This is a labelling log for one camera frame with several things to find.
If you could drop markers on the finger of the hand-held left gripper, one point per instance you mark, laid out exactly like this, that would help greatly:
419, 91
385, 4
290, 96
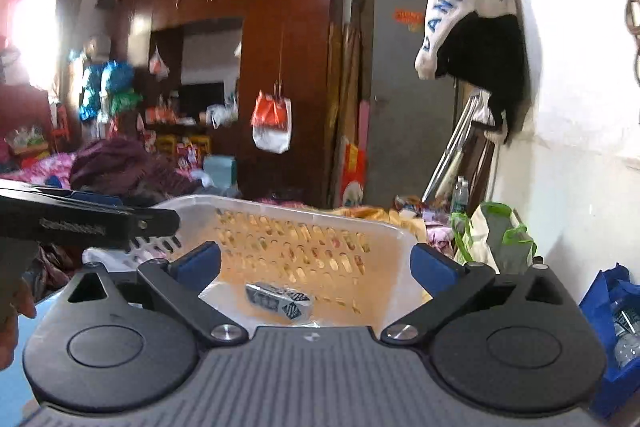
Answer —
100, 219

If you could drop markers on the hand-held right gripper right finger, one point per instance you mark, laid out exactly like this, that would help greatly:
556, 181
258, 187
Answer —
432, 267

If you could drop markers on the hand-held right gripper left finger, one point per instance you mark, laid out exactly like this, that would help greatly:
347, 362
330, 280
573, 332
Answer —
200, 264

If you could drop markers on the black and white packet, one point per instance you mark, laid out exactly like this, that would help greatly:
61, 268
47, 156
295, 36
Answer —
277, 299

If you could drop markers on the clear plastic basket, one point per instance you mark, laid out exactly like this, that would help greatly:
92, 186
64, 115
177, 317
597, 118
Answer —
310, 237

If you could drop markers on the person's left hand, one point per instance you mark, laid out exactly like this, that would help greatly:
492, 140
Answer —
10, 337

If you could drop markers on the purple blanket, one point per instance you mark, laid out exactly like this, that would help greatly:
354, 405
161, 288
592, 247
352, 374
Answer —
120, 167

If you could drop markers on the white tote bag green trim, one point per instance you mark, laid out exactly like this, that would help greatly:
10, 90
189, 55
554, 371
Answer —
495, 232

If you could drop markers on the green capped plastic bottle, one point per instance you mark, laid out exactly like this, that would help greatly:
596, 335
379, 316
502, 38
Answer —
460, 197

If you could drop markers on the red printed bag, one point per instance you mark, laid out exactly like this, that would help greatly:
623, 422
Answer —
354, 177

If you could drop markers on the metal crutches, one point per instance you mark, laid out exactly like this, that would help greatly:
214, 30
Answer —
450, 147

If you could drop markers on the blue foil decoration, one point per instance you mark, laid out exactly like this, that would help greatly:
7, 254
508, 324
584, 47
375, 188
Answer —
107, 84

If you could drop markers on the orange and white plastic bag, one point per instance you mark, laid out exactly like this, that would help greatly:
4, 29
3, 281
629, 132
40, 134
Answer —
270, 127

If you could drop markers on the black television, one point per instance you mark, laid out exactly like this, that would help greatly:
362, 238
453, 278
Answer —
200, 97

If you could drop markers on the pink board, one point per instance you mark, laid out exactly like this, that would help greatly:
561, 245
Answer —
363, 124

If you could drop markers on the grey door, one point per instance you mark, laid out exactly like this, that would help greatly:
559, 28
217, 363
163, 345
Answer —
400, 107

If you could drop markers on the small hanging plastic bag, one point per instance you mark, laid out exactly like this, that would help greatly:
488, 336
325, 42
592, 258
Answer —
158, 66

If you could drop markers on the blue fabric bag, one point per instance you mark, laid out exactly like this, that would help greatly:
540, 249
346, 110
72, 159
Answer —
600, 307

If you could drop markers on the leaning wooden boards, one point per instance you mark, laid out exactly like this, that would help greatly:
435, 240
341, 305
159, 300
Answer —
347, 107

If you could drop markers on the window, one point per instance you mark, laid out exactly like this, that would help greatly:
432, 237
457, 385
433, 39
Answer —
35, 32

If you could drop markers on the clear plastic bottle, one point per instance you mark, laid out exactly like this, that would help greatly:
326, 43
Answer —
627, 332

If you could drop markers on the black hanging garment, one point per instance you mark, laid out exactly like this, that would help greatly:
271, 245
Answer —
485, 57

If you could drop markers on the orange door sticker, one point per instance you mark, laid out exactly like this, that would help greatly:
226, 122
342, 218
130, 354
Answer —
409, 18

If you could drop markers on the brown wooden wardrobe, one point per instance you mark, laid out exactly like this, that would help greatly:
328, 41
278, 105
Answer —
300, 32

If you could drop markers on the white lettered cloth bag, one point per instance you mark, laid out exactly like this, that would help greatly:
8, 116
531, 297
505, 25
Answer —
450, 7

